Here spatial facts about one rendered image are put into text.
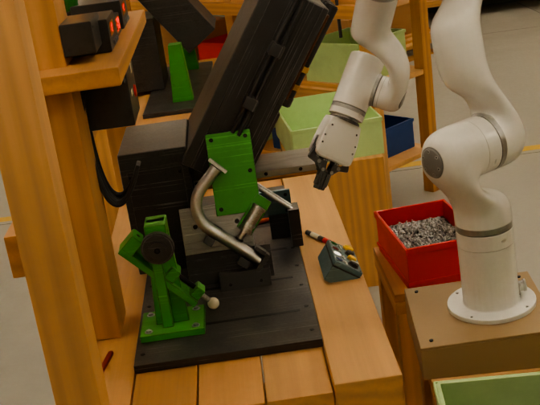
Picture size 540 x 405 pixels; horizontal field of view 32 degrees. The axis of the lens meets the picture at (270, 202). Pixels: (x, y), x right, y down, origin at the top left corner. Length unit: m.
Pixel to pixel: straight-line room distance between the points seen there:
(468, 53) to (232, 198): 0.79
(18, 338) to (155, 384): 2.53
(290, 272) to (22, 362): 2.11
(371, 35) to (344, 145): 0.27
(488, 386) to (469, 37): 0.67
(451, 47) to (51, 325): 0.95
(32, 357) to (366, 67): 2.56
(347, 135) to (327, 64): 3.07
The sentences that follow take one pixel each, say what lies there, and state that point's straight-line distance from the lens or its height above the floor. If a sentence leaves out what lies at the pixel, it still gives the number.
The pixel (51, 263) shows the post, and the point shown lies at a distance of 1.84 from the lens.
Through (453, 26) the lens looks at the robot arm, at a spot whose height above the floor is 1.55.
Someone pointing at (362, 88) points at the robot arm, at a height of 1.38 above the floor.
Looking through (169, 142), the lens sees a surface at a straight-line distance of 2.53.
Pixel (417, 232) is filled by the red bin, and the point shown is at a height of 0.87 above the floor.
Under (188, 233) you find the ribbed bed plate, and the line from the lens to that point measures 2.46.
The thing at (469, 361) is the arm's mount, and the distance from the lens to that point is 2.03.
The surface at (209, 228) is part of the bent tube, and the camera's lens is 2.40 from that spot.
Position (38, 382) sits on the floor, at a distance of 4.16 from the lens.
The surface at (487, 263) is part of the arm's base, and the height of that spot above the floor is 1.06.
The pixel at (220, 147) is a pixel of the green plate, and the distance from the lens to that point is 2.42.
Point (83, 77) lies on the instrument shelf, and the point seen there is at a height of 1.53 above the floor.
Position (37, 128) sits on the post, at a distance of 1.76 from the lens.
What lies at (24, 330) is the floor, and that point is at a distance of 4.65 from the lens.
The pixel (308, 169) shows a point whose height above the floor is 1.12.
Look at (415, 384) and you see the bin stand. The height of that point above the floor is 0.52.
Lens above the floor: 1.89
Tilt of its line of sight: 19 degrees down
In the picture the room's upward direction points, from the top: 8 degrees counter-clockwise
